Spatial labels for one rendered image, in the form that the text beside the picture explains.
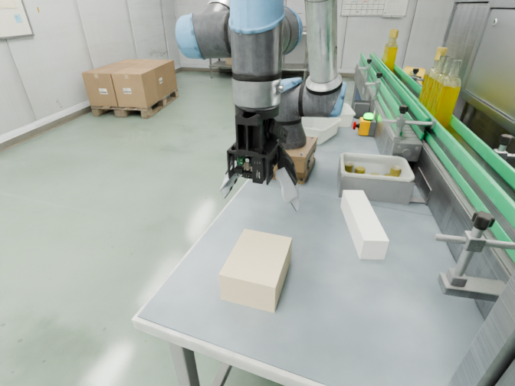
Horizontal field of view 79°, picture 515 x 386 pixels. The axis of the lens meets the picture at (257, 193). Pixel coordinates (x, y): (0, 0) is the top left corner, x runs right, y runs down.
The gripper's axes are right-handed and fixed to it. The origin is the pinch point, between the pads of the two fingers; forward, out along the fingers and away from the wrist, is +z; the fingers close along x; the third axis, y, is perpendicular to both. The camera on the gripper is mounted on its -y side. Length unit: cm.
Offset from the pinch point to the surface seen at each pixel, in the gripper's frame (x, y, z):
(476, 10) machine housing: 54, -118, -31
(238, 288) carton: -2.0, 8.5, 16.2
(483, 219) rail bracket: 37.1, 0.4, -4.6
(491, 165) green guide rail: 51, -40, 3
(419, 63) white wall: 114, -676, 70
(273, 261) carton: 3.4, 1.4, 13.6
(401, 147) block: 32, -63, 10
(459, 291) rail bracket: 38.1, 1.3, 10.6
